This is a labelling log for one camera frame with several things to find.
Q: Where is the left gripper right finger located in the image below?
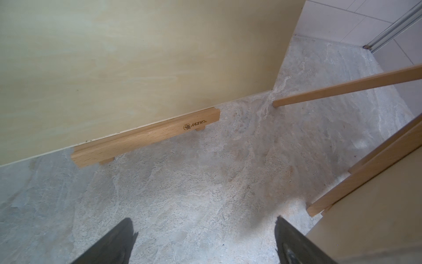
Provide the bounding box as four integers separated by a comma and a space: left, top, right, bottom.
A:
274, 216, 336, 264

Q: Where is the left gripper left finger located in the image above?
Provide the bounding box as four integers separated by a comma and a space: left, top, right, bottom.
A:
72, 218, 138, 264

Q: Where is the plywood board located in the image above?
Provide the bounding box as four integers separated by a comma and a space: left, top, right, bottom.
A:
1, 1, 304, 165
307, 148, 422, 264

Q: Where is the wooden easel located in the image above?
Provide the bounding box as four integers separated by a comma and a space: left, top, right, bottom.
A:
71, 107, 220, 168
271, 64, 422, 217

